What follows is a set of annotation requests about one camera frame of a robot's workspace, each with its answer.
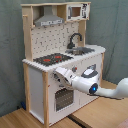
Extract white oven door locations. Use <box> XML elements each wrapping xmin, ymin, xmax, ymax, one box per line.
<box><xmin>48</xmin><ymin>76</ymin><xmax>79</xmax><ymax>125</ymax></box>

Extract grey range hood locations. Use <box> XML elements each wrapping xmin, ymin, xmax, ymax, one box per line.
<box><xmin>35</xmin><ymin>6</ymin><xmax>64</xmax><ymax>27</ymax></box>

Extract black stovetop red burners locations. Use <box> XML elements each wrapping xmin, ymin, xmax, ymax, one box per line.
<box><xmin>34</xmin><ymin>53</ymin><xmax>70</xmax><ymax>66</ymax></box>

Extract grey toy sink basin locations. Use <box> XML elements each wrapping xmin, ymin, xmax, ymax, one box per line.
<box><xmin>65</xmin><ymin>47</ymin><xmax>95</xmax><ymax>55</ymax></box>

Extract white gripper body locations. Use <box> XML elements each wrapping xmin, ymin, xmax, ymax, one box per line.
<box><xmin>54</xmin><ymin>67</ymin><xmax>76</xmax><ymax>88</ymax></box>

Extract wooden toy kitchen unit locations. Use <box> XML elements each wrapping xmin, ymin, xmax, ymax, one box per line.
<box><xmin>22</xmin><ymin>2</ymin><xmax>105</xmax><ymax>128</ymax></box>

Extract white cupboard door with dispenser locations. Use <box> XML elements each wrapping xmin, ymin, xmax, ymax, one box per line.
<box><xmin>80</xmin><ymin>61</ymin><xmax>102</xmax><ymax>106</ymax></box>

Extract white toy microwave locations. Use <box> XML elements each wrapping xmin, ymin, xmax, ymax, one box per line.
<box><xmin>67</xmin><ymin>3</ymin><xmax>90</xmax><ymax>21</ymax></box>

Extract black toy faucet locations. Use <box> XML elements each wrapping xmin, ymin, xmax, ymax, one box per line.
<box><xmin>67</xmin><ymin>33</ymin><xmax>82</xmax><ymax>49</ymax></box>

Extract right red stove knob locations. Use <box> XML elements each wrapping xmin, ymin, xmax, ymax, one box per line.
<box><xmin>71</xmin><ymin>65</ymin><xmax>79</xmax><ymax>73</ymax></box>

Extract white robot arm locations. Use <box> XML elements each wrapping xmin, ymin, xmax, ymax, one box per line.
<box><xmin>55</xmin><ymin>67</ymin><xmax>128</xmax><ymax>99</ymax></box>

